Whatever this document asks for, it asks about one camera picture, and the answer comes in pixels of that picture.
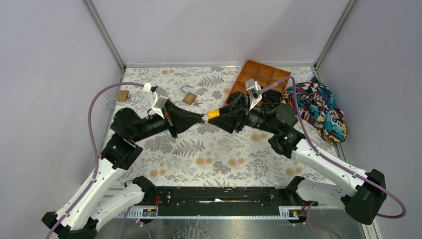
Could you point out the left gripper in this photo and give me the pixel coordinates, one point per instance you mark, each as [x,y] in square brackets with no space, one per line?
[169,120]

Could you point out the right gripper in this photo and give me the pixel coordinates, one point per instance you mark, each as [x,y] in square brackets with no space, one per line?
[231,118]

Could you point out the yellow padlock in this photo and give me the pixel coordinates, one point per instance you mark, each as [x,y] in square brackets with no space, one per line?
[213,113]

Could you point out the brass padlock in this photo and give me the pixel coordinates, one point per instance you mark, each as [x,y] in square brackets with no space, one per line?
[189,97]
[122,96]

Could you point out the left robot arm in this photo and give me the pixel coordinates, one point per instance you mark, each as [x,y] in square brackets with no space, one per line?
[84,215]

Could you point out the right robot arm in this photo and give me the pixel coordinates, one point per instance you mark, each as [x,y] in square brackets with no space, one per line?
[359,192]

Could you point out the rolled dark tie left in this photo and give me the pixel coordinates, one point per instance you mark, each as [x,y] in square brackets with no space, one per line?
[234,95]

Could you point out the rolled dark tie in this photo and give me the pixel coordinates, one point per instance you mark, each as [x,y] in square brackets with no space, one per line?
[272,97]
[234,95]

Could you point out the floral table mat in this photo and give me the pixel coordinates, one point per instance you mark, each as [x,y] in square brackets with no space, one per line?
[205,155]

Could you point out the rolled dark tie right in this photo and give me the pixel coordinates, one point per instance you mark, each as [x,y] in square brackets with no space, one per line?
[272,97]

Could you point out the orange wooden compartment tray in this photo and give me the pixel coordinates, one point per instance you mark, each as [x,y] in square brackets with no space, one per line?
[264,74]

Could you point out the colourful patterned cloth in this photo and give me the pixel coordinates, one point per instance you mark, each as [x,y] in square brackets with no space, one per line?
[315,104]

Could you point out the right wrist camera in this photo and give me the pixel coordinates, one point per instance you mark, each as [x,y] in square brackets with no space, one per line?
[254,91]

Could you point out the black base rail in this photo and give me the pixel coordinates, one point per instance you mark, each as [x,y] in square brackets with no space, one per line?
[222,202]

